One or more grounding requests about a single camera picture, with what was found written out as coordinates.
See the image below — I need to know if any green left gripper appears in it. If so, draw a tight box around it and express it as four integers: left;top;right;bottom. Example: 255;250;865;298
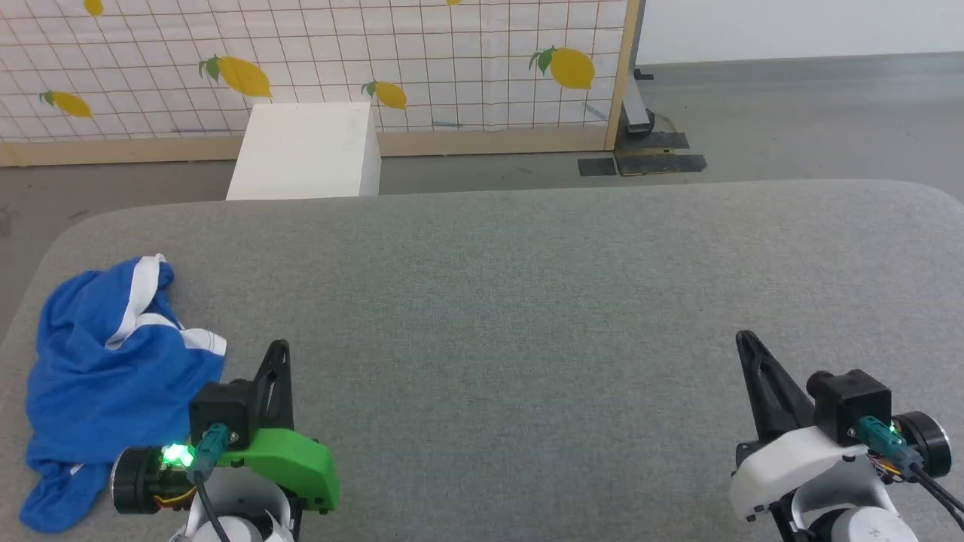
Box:
217;340;340;515

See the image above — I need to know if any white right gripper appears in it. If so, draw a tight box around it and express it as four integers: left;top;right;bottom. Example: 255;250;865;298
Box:
728;330;868;522

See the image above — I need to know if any blue garment with white trim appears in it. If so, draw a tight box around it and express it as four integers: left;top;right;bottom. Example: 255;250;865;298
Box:
19;254;228;534

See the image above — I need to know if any white box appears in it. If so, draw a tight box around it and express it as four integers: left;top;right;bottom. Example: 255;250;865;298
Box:
225;102;382;202

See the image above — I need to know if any large black floor plate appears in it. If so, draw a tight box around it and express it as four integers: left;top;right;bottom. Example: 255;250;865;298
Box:
615;131;708;177

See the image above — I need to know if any lemon print partition panel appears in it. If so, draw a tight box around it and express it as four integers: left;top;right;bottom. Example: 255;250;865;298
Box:
0;0;642;167

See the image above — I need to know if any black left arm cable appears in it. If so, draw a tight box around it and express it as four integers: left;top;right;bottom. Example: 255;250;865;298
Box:
186;423;233;542

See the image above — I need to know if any grey metal stand post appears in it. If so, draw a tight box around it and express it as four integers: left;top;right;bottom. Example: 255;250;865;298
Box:
624;0;657;139

